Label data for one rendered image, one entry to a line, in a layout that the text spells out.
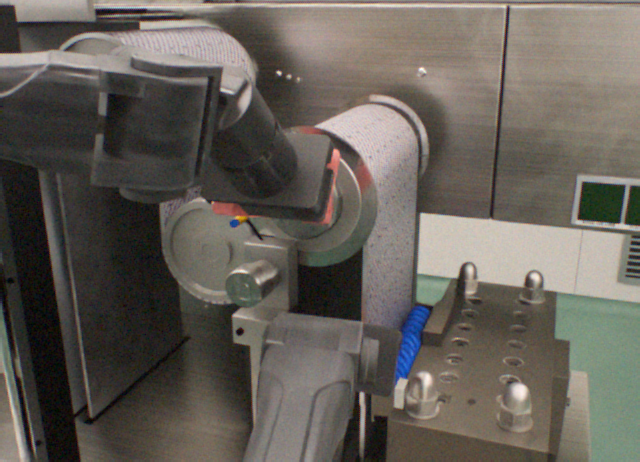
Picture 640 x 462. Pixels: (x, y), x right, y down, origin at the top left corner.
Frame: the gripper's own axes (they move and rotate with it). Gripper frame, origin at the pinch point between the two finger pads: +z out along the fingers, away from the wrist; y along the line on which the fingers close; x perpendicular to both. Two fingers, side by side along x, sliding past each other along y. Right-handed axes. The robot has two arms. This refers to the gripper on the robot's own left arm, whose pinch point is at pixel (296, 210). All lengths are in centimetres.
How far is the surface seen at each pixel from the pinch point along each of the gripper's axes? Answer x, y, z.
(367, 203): 3.1, 5.4, 4.3
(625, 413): 17, 59, 217
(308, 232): -0.4, -0.2, 4.7
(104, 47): 15.5, -25.0, -3.7
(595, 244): 102, 48, 268
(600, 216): 17.0, 29.5, 34.8
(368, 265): -1.5, 5.2, 9.8
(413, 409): -14.5, 11.1, 16.8
